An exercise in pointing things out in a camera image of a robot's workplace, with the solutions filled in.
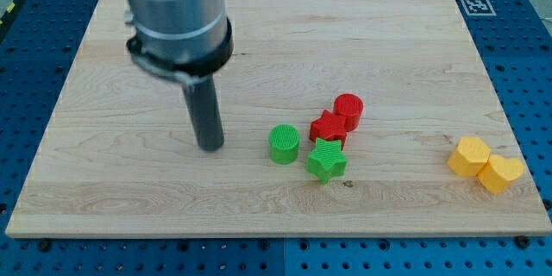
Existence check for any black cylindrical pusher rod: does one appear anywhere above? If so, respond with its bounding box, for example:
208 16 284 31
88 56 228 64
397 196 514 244
183 75 224 152

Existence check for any green cylinder block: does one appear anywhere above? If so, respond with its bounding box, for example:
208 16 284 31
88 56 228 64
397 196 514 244
268 124 300 165

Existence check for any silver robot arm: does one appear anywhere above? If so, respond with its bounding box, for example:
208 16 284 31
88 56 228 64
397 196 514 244
125 0 234 152

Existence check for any red star block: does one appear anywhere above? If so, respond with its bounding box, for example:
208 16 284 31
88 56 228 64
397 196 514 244
309 110 347 149

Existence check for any green star block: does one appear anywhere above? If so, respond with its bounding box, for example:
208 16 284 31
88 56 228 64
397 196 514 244
305 138 348 185

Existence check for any wooden board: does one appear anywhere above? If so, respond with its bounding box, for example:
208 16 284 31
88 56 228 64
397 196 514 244
6 0 551 239

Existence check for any red cylinder block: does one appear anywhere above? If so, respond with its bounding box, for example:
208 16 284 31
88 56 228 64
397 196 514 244
333 93 364 132

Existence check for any yellow hexagon block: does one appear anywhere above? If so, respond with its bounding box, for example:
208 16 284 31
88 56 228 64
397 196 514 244
447 136 491 177

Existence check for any white fiducial marker tag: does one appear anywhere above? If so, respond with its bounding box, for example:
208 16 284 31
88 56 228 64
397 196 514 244
460 0 496 16

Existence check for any yellow heart block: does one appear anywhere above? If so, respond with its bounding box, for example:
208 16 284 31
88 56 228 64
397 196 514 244
477 154 524 194

